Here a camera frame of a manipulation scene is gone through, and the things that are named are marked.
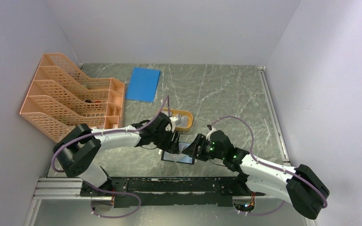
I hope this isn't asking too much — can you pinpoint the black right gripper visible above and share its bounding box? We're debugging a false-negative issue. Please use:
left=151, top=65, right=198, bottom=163
left=182, top=133, right=225, bottom=161

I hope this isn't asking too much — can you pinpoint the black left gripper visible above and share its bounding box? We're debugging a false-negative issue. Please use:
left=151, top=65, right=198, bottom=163
left=153, top=127, right=180, bottom=154

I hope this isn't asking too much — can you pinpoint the black leather card holder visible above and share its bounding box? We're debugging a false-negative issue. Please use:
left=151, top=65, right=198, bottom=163
left=158, top=150, right=195, bottom=165

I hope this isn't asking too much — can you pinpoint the yellow oval tray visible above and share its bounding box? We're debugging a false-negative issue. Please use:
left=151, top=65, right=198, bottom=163
left=161, top=108, right=193, bottom=132

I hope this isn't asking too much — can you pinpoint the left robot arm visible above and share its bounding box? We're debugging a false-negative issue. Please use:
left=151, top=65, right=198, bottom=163
left=53, top=113, right=180, bottom=196

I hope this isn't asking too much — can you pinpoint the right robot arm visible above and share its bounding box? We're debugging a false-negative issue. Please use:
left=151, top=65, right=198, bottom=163
left=182, top=130, right=330, bottom=220

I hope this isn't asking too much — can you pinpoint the white VIP card stack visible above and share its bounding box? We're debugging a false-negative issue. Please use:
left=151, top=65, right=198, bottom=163
left=172, top=115, right=189, bottom=129

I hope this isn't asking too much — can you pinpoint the blue folder sheet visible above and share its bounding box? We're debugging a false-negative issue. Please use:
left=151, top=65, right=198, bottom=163
left=125, top=67, right=160, bottom=103

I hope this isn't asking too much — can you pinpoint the peach plastic file organizer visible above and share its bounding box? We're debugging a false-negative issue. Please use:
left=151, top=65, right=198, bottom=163
left=19, top=53, right=125, bottom=143

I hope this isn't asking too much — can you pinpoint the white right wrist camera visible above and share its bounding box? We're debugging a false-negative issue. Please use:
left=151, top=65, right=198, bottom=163
left=206, top=125, right=217, bottom=140

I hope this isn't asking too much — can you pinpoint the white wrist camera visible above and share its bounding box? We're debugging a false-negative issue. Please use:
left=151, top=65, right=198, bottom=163
left=170, top=116, right=182, bottom=126
left=206, top=125, right=217, bottom=140

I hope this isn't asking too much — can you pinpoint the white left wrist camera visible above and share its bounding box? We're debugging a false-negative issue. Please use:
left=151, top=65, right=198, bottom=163
left=170, top=116, right=182, bottom=126

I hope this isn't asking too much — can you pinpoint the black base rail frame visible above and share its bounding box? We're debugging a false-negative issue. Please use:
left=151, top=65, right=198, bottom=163
left=80, top=168, right=266, bottom=209

